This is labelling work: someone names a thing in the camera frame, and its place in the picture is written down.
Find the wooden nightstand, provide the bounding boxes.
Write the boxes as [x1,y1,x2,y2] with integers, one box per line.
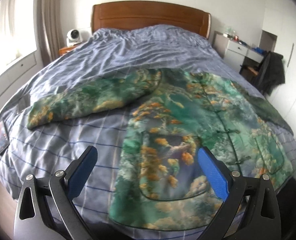
[59,43,81,56]

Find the brown wooden headboard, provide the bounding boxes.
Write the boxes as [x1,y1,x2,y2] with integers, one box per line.
[91,1,211,39]

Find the white window sill cabinet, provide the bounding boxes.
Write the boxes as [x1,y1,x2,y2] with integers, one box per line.
[0,50,43,110]

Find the beige curtain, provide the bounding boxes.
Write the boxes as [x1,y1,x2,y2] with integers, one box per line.
[36,0,64,66]

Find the blue plaid bed cover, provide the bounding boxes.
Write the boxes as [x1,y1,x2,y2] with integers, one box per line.
[0,25,296,239]

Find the smartphone on bed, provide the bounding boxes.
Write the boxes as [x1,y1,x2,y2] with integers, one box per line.
[0,120,9,154]

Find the wooden chair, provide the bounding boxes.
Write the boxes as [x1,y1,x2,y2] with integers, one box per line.
[239,65,259,84]

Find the white desk with drawers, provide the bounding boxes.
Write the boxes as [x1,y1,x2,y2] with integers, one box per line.
[212,33,264,73]

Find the green floral padded jacket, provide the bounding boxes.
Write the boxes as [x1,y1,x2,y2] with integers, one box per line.
[28,68,294,231]

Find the black coat on chair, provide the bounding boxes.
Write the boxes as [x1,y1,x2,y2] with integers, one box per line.
[253,51,285,95]

